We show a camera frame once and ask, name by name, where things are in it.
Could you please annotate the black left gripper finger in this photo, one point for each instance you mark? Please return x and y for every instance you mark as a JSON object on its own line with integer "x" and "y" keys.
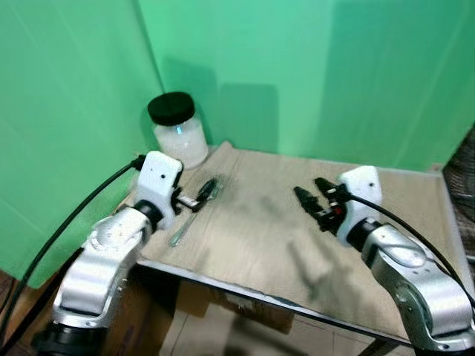
{"x": 208, "y": 190}

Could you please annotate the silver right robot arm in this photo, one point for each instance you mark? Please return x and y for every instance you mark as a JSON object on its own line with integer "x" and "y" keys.
{"x": 415, "y": 282}

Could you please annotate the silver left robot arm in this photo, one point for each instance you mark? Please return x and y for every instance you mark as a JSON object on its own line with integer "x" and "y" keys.
{"x": 96, "y": 267}

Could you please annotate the silver metal fork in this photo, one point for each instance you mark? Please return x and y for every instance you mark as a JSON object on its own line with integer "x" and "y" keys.
{"x": 182, "y": 228}

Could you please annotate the glass jar with black lid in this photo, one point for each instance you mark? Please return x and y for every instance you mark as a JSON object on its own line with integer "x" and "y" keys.
{"x": 182, "y": 142}

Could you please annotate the brown cardboard box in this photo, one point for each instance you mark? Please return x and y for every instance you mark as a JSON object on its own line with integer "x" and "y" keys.
{"x": 215, "y": 315}

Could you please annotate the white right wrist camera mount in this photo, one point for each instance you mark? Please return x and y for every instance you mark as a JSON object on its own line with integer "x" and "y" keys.
{"x": 361, "y": 200}

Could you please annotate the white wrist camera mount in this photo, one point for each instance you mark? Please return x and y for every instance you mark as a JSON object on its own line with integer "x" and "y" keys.
{"x": 157, "y": 178}
{"x": 361, "y": 200}

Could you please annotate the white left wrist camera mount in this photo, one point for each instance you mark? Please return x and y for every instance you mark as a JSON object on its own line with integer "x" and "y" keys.
{"x": 157, "y": 178}

